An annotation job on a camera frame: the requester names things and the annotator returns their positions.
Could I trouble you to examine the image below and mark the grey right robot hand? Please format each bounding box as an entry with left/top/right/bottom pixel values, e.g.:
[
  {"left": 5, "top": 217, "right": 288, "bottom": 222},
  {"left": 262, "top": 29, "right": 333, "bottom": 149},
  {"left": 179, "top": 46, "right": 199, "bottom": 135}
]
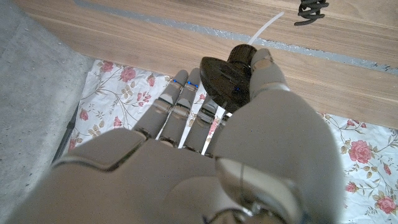
[{"left": 6, "top": 48, "right": 346, "bottom": 224}]

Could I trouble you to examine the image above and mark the floral backdrop cloth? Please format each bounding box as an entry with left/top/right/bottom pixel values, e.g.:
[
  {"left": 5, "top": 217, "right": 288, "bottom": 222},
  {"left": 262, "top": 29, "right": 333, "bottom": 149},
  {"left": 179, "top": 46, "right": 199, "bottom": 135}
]
[{"left": 62, "top": 59, "right": 398, "bottom": 224}]

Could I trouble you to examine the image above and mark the black backdrop stand pole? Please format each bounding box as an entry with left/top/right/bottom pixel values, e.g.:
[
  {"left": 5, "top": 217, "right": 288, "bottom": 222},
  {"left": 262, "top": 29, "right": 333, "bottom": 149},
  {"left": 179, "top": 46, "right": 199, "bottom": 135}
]
[{"left": 51, "top": 104, "right": 80, "bottom": 164}]

